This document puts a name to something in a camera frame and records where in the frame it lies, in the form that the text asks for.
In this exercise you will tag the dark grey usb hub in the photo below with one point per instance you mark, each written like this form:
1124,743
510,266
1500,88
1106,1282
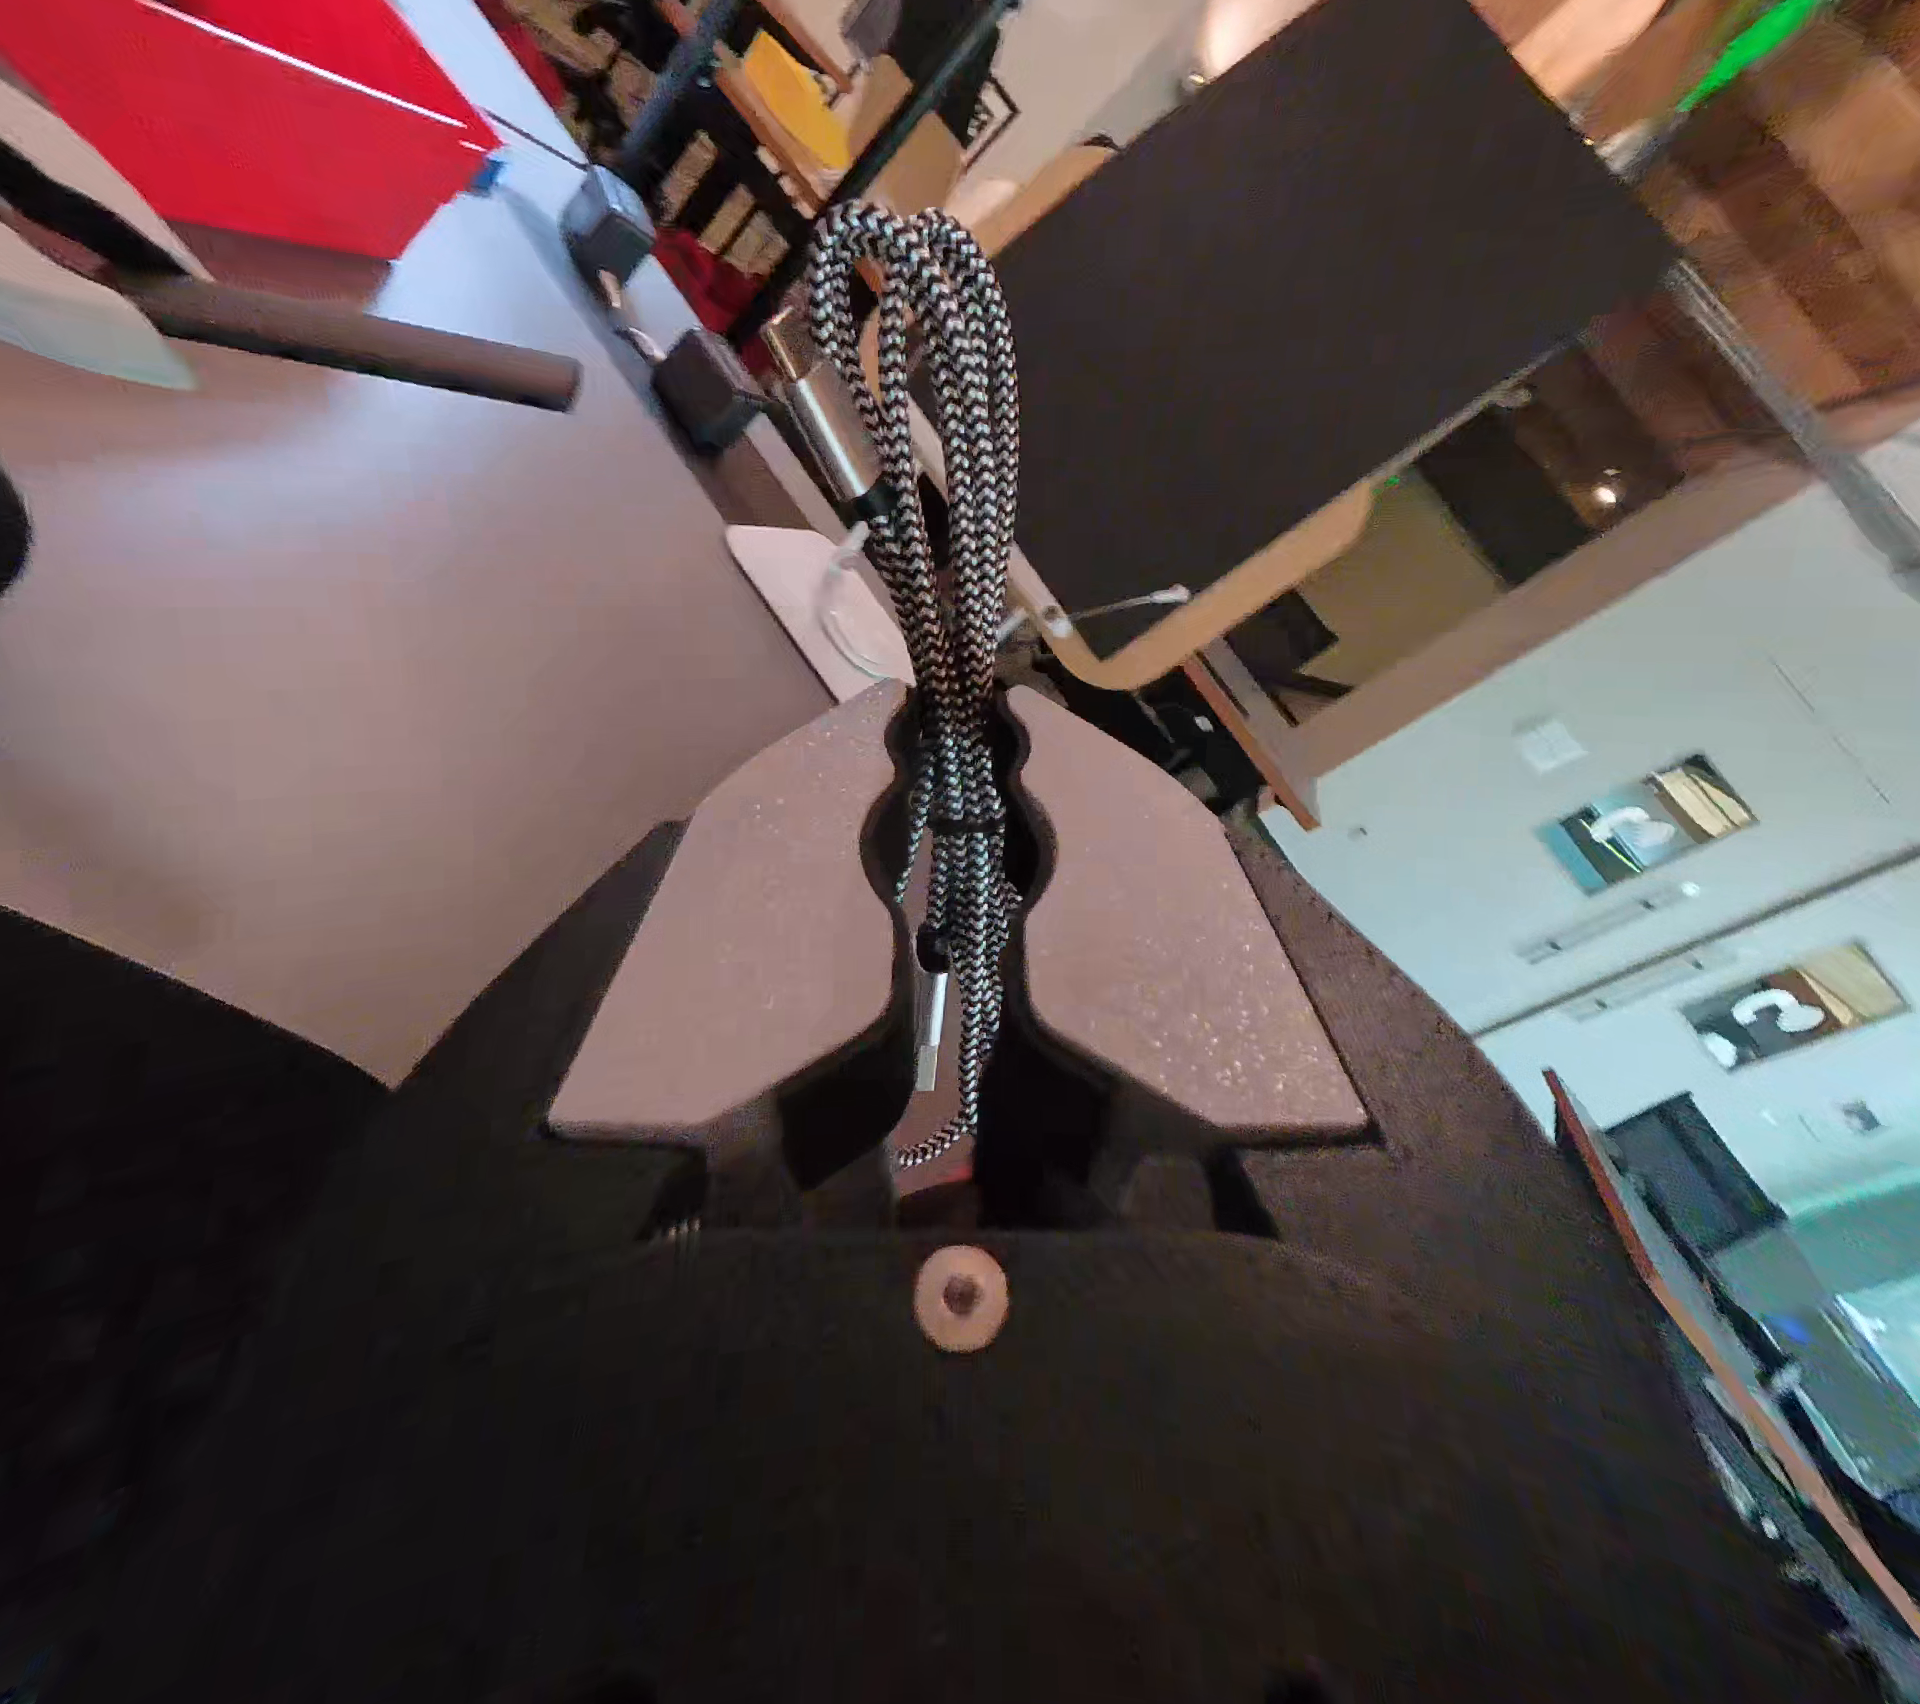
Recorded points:
375,347

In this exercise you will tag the black display board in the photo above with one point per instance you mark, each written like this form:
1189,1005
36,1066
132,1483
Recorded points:
1275,308

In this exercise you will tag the red plastic bin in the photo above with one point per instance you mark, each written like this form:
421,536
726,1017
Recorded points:
224,128

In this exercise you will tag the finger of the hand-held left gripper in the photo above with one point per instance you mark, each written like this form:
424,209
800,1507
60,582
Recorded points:
74,317
74,182

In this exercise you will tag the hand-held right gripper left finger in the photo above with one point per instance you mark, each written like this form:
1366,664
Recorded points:
735,968

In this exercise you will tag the dark grey charger block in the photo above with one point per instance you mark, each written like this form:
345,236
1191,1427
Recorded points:
612,222
708,392

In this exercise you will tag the yellow plastic bin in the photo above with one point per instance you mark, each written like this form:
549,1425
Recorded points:
794,98

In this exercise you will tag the black light stand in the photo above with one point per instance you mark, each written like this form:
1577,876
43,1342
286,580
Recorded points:
721,9

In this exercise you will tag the green exit sign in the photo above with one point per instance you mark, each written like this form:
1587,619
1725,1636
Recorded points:
1755,39

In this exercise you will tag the framed wall poster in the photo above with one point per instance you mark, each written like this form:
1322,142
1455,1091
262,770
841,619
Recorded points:
1792,1006
1642,826

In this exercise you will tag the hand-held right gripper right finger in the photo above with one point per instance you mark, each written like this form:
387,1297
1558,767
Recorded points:
1185,968

